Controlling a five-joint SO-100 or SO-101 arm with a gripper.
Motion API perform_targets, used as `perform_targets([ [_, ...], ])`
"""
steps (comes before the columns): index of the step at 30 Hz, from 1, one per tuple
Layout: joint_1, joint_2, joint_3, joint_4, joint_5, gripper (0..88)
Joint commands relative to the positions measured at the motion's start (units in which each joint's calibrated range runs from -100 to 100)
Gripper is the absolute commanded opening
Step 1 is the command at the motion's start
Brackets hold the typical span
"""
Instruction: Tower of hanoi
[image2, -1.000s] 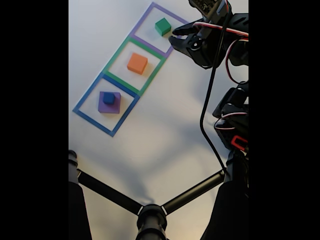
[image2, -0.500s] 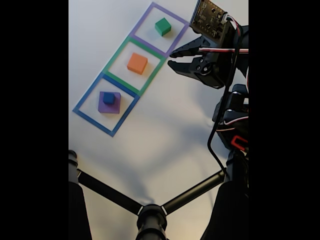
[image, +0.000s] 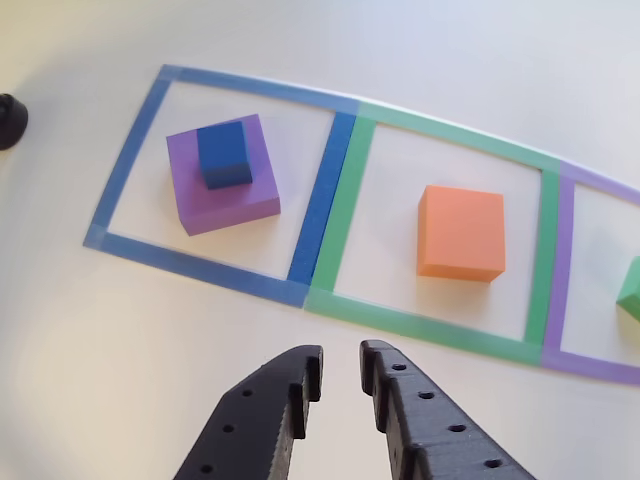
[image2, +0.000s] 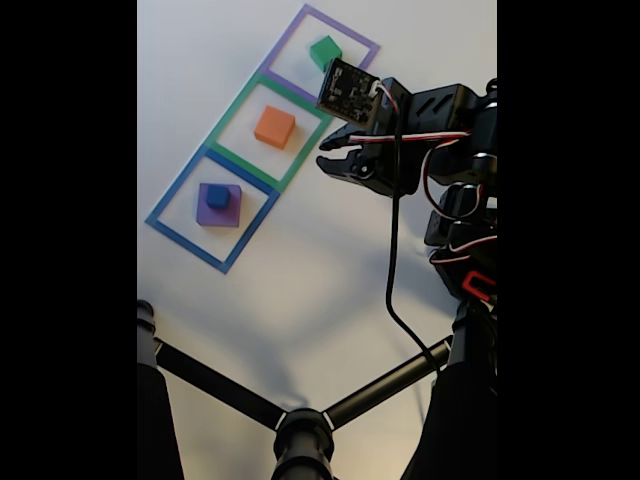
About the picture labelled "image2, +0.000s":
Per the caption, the medium green cube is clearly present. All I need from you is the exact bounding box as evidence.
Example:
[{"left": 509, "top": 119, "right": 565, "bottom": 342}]
[{"left": 309, "top": 34, "right": 344, "bottom": 74}]

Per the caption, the small blue cube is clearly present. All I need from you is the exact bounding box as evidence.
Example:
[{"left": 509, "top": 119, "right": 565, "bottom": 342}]
[{"left": 205, "top": 183, "right": 232, "bottom": 209}]

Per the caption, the large purple cube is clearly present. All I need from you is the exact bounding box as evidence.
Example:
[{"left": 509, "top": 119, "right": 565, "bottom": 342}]
[{"left": 195, "top": 182, "right": 243, "bottom": 229}]

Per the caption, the large orange cube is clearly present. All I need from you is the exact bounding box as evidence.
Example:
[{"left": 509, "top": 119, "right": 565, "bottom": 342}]
[{"left": 253, "top": 104, "right": 297, "bottom": 151}]

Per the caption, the red clamp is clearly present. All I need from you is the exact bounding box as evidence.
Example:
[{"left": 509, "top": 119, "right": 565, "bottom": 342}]
[{"left": 460, "top": 270, "right": 498, "bottom": 302}]

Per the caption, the black tripod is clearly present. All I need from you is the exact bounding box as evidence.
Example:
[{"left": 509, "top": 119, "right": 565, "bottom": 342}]
[{"left": 137, "top": 298, "right": 498, "bottom": 480}]

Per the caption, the gripper camera board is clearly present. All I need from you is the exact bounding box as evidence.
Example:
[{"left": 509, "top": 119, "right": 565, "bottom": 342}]
[{"left": 315, "top": 57, "right": 401, "bottom": 126}]

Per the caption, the black camera cable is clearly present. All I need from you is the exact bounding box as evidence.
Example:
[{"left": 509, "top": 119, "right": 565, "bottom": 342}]
[{"left": 384, "top": 114, "right": 442, "bottom": 374}]

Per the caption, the green square tape frame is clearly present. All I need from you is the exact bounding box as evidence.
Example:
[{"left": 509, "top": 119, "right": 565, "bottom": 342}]
[{"left": 205, "top": 72, "right": 334, "bottom": 194}]

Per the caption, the purple square tape frame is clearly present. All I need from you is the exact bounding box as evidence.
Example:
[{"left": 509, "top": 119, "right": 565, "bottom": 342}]
[{"left": 259, "top": 3, "right": 381, "bottom": 106}]

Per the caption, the blue square tape frame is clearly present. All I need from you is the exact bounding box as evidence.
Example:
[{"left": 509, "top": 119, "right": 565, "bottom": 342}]
[{"left": 144, "top": 143, "right": 282, "bottom": 275}]

